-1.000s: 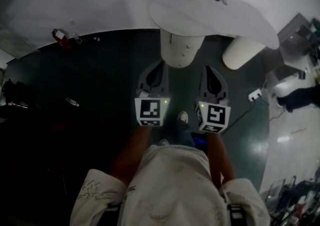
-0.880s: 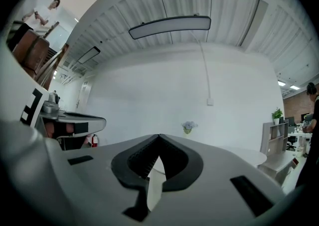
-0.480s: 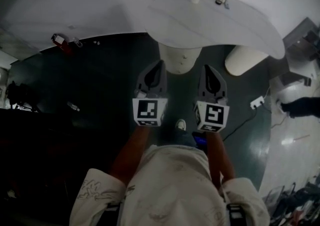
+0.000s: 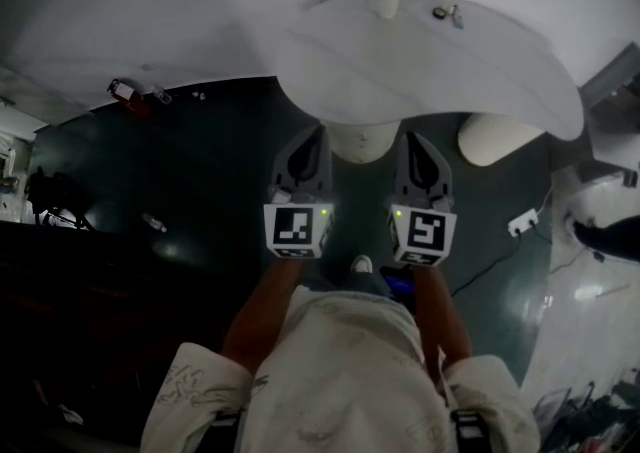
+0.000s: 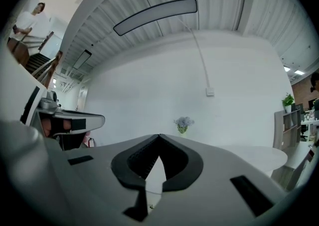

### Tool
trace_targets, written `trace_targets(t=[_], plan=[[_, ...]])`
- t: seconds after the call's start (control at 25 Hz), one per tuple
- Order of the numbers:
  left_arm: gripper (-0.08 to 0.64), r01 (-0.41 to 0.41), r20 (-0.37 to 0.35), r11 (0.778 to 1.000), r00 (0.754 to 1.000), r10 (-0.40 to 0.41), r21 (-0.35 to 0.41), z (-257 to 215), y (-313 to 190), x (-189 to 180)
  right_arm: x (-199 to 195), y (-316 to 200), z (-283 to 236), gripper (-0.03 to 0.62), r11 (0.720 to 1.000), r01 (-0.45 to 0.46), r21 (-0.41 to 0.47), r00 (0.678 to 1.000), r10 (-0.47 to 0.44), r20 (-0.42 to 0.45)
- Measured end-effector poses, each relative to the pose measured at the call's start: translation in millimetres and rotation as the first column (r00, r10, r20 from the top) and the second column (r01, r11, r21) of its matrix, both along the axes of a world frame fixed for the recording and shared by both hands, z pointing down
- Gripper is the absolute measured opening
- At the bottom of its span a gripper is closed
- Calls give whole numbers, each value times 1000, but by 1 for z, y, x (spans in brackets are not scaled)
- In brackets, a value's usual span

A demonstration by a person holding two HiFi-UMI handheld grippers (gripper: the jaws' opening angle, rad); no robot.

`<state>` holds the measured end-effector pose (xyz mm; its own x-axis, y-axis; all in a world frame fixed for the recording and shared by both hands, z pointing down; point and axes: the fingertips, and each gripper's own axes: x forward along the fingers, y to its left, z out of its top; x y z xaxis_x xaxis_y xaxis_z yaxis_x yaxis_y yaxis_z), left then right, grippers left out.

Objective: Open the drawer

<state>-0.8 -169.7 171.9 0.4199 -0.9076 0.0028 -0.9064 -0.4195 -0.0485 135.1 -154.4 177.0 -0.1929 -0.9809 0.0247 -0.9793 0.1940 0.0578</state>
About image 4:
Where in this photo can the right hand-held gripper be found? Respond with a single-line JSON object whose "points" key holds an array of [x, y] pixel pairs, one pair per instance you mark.
{"points": [[425, 236]]}

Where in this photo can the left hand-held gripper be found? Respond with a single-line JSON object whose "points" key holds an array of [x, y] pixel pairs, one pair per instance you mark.
{"points": [[295, 231]]}

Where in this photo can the person's right forearm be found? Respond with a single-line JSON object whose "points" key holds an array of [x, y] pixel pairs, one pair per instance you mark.
{"points": [[442, 321]]}

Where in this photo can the person's left forearm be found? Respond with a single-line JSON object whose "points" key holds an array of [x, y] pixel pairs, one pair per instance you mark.
{"points": [[265, 311]]}

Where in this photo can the white curved desk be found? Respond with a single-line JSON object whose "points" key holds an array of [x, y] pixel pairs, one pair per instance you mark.
{"points": [[425, 66]]}

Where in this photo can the person's right shoe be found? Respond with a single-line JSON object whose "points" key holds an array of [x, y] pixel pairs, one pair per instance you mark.
{"points": [[361, 264]]}

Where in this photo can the white power strip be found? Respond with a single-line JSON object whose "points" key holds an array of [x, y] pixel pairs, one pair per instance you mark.
{"points": [[522, 222]]}

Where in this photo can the black device with blue screen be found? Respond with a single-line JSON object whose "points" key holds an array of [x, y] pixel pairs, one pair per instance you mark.
{"points": [[399, 286]]}

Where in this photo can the person's dark trousers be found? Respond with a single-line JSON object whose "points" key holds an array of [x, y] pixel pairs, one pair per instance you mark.
{"points": [[355, 283]]}

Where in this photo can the clear plastic bottle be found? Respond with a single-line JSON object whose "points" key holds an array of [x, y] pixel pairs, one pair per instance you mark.
{"points": [[154, 222], [161, 95]]}

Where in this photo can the small dark round item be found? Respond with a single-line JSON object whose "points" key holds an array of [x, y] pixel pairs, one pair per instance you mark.
{"points": [[439, 13]]}

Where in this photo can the grey shelf unit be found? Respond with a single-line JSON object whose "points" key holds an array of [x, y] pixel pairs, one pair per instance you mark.
{"points": [[615, 91]]}

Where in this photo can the person's white shirt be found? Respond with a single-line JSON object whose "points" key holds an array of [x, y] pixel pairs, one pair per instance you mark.
{"points": [[345, 381]]}

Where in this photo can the black bag with tripod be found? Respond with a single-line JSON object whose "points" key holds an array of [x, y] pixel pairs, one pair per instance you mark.
{"points": [[55, 196]]}

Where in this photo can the dark wooden furniture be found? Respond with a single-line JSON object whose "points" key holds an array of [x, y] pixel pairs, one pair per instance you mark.
{"points": [[100, 331]]}

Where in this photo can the group of chairs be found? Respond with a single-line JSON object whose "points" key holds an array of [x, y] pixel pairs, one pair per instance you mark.
{"points": [[590, 411]]}

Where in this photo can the red item by wall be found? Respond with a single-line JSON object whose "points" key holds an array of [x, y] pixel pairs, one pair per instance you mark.
{"points": [[130, 97]]}

